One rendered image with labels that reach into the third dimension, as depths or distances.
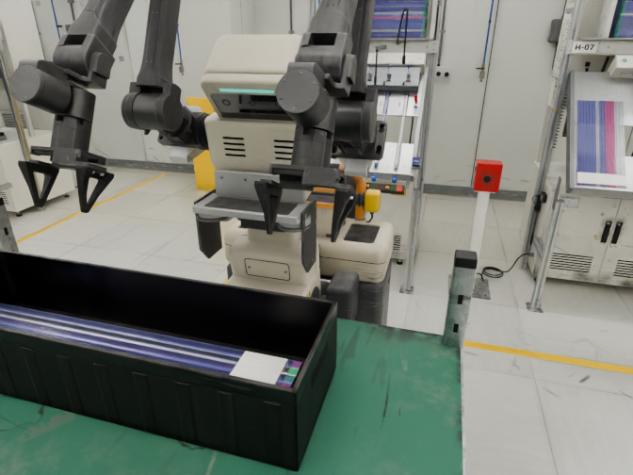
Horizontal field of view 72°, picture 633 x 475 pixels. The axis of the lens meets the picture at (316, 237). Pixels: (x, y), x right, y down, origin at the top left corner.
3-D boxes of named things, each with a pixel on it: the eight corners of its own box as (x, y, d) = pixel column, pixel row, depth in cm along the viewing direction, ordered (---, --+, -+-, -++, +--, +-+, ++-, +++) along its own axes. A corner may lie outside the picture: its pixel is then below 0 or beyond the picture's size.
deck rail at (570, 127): (570, 193, 219) (574, 188, 214) (565, 193, 220) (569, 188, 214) (571, 77, 242) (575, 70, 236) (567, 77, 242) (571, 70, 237)
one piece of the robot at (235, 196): (224, 240, 118) (217, 161, 109) (323, 253, 111) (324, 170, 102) (193, 268, 104) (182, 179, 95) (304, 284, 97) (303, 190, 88)
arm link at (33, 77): (113, 57, 76) (72, 57, 78) (57, 22, 64) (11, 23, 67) (104, 126, 75) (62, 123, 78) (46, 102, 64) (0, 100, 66)
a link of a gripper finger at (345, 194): (343, 243, 58) (352, 173, 59) (292, 237, 60) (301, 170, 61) (352, 245, 65) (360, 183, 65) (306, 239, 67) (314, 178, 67)
